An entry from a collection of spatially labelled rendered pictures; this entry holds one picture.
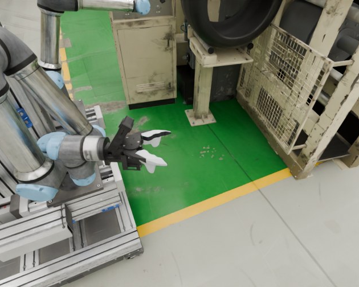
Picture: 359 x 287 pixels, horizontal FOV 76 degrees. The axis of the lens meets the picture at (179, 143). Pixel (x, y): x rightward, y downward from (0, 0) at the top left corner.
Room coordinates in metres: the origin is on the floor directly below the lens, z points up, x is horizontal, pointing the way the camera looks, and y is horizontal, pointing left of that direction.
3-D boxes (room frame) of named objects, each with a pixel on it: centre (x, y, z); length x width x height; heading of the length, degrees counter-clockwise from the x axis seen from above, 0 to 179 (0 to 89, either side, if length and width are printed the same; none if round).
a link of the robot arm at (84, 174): (0.50, 0.32, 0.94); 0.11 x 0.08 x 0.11; 178
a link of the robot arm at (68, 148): (0.48, 0.33, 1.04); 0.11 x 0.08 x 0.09; 88
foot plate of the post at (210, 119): (1.94, -0.22, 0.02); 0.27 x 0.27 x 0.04; 14
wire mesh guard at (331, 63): (1.56, -0.68, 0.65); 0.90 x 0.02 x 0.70; 14
